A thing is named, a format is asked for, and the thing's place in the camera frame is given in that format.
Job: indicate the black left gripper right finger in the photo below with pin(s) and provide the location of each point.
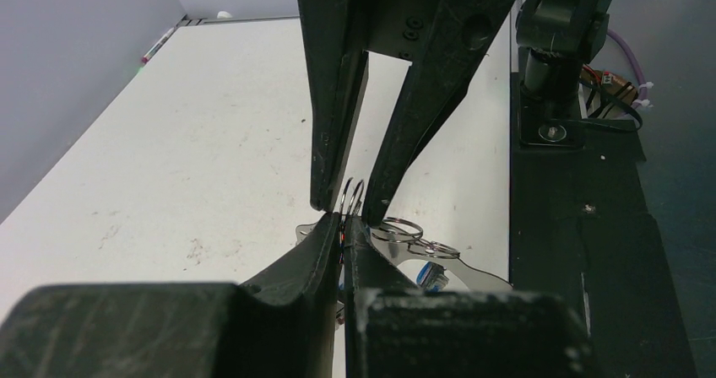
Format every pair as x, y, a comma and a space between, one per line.
395, 329

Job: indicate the blue key tag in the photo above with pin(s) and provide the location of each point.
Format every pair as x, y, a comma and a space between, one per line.
432, 277

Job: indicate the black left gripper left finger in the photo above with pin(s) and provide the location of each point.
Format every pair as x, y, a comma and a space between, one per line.
279, 323

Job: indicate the red white marker pen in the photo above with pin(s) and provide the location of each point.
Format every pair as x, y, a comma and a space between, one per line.
147, 56

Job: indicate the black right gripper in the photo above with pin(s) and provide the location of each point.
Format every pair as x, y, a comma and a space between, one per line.
446, 40

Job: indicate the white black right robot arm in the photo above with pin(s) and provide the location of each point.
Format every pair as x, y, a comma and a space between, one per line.
560, 36

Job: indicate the metal carabiner keyring with keys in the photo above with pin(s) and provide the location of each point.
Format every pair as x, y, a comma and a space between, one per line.
400, 241

